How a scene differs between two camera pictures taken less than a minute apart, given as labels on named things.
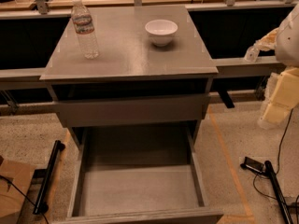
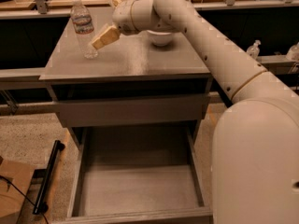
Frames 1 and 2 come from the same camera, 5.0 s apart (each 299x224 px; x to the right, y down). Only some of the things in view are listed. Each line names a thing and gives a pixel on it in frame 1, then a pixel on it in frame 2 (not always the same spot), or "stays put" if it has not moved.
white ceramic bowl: [161, 31] stays put
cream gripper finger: [267, 42] to [121, 15]
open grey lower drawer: [138, 175] stays put
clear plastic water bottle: [83, 22] stays put
